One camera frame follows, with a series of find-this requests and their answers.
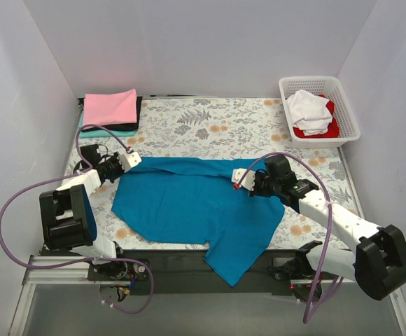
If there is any white plastic basket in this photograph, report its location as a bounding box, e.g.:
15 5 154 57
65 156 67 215
279 76 361 148

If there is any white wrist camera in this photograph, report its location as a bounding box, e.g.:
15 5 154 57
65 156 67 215
118 151 142 173
231 169 256 191

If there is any blue t shirt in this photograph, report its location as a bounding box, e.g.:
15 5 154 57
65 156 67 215
111 157 285 286

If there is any folded teal t shirt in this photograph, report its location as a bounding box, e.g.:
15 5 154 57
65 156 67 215
79 123 139 139

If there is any folded black t shirt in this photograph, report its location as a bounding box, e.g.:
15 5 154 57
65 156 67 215
85 96 144 133

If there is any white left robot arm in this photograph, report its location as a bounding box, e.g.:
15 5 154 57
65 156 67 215
39 145 128 280

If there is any floral patterned table cloth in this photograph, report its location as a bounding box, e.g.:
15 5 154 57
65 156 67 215
44 97 368 251

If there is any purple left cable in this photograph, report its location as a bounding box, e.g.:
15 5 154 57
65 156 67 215
0 124 154 314

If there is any white t shirt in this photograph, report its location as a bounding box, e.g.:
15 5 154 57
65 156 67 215
286 89 333 137

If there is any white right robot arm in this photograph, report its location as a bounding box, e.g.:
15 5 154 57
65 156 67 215
232 154 406 300

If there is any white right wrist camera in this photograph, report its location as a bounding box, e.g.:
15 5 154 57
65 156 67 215
231 169 256 191

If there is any folded pink t shirt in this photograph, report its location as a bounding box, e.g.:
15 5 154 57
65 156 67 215
83 88 137 130

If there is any purple cable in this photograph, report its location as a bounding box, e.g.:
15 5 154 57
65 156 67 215
234 152 344 325
0 124 154 314

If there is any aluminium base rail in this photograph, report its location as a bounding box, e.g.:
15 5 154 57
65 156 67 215
9 250 406 335

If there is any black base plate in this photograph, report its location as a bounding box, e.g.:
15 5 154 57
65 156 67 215
38 244 379 297

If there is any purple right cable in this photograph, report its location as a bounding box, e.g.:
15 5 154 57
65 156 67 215
234 152 344 325

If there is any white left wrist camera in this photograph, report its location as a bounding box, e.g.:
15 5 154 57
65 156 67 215
118 151 142 173

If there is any red t shirt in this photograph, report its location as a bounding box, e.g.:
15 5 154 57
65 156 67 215
292 93 341 139

